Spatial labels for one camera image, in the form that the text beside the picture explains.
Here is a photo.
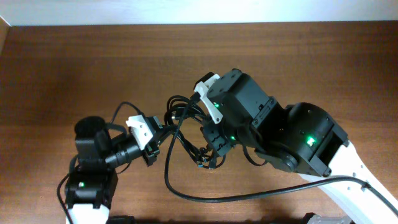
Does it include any black base bracket left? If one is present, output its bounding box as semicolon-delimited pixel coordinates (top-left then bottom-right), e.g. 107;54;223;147
106;215;136;224

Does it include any black right camera cable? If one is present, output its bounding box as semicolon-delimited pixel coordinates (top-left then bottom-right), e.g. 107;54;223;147
164;93;398;218

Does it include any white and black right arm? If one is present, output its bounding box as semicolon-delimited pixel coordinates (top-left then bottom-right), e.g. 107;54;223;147
194;69;397;223

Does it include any black left camera cable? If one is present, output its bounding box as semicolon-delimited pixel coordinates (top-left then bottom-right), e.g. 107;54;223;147
56;101;146;224

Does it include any black USB cable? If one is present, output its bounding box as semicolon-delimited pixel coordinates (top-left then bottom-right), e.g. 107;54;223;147
163;95;226;170

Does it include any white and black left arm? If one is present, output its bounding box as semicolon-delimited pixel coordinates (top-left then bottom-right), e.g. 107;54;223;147
60;115;175;223

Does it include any grey base bracket right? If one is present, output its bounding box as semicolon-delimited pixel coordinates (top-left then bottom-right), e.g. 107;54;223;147
301;213;354;224

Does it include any black camera cable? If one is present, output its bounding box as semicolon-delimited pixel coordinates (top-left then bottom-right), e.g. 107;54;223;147
56;101;146;224
164;93;398;218

